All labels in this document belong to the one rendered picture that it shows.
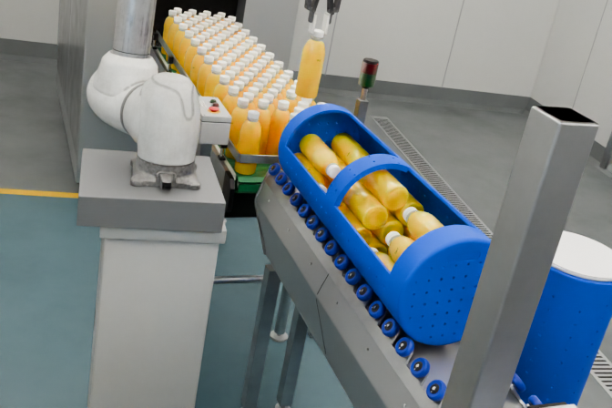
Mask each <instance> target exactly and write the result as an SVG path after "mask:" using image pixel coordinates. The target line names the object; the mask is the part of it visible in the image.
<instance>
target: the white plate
mask: <svg viewBox="0 0 612 408"><path fill-rule="evenodd" d="M551 267H553V268H555V269H557V270H561V271H562V272H564V273H567V274H570V275H573V276H576V277H578V278H582V279H586V280H591V281H612V249H610V248H609V247H607V246H605V245H603V244H601V243H599V242H597V241H595V240H592V239H590V238H587V237H584V236H581V235H578V234H575V233H571V232H567V231H563V234H562V237H561V239H560V241H559V244H558V247H557V250H556V255H555V257H554V260H553V263H552V266H551Z"/></svg>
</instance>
